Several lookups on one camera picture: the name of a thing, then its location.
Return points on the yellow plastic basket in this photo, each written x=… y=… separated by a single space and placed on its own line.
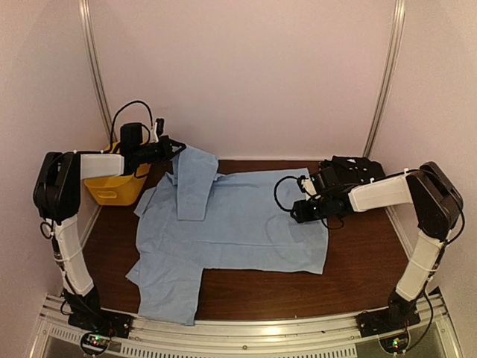
x=107 y=190

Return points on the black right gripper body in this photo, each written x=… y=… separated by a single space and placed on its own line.
x=321 y=212

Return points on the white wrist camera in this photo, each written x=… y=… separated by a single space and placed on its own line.
x=306 y=186
x=157 y=129

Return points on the aluminium right corner post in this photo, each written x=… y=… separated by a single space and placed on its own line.
x=394 y=46

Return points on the black folded button shirt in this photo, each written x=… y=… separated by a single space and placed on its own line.
x=350 y=170

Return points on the light blue long sleeve shirt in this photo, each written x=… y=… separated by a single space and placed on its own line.
x=196 y=218

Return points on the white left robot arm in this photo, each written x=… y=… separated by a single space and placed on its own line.
x=57 y=197

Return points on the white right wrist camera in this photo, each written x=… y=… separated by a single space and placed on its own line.
x=306 y=186

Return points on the aluminium corner post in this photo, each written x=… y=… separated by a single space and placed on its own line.
x=394 y=46
x=94 y=65

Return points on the aluminium left corner post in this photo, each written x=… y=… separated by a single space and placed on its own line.
x=94 y=65

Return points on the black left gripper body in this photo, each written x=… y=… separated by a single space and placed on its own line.
x=156 y=155

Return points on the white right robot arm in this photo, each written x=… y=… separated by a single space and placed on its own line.
x=438 y=207

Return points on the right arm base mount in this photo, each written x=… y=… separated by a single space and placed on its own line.
x=380 y=322

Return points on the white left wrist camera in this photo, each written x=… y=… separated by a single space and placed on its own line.
x=157 y=129

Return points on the aluminium front rail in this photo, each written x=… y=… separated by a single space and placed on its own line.
x=327 y=336

